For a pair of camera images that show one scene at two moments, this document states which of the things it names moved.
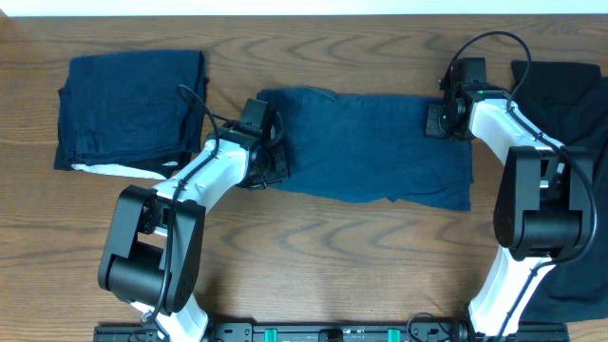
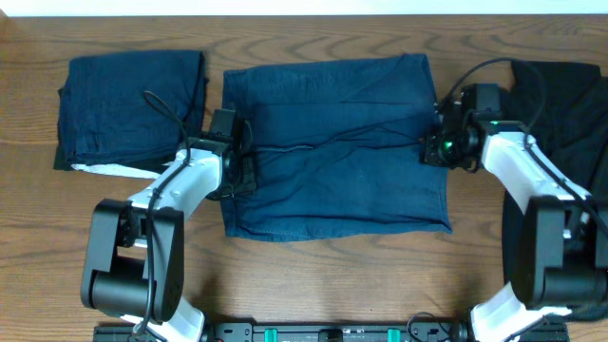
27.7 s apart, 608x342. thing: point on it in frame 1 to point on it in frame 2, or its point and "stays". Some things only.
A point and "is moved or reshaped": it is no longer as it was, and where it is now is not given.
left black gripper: (277, 167) to (245, 172)
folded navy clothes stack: (143, 110) stays
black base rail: (331, 332) stays
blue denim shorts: (363, 148) is moved or reshaped
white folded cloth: (122, 169) stays
